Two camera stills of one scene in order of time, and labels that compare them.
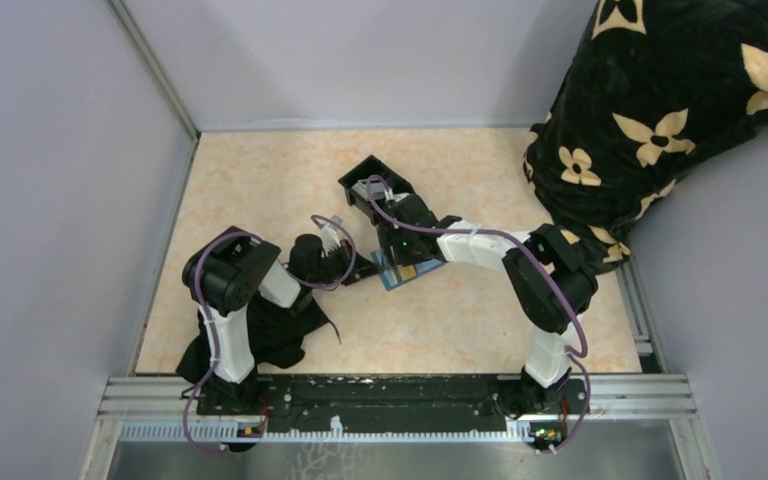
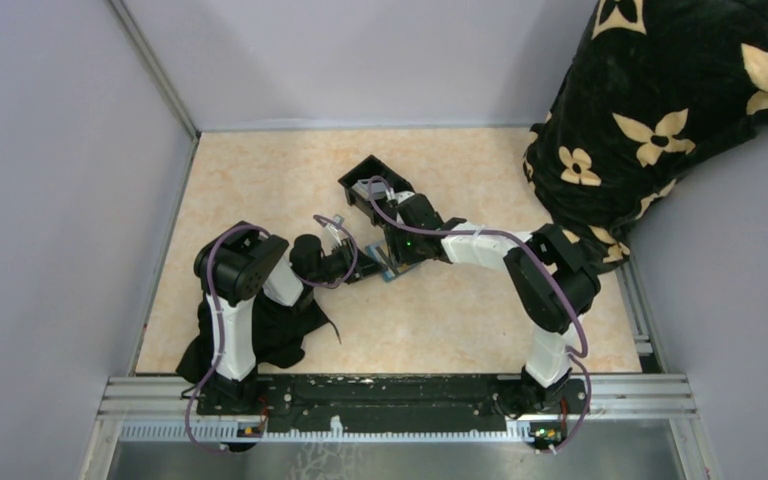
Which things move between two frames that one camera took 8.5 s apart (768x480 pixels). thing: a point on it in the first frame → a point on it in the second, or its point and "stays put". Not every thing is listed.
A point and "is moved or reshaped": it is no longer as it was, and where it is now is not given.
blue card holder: x=391 y=277 is moved or reshaped
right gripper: x=391 y=233 stays put
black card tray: x=373 y=169 stays put
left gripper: x=362 y=267 stays put
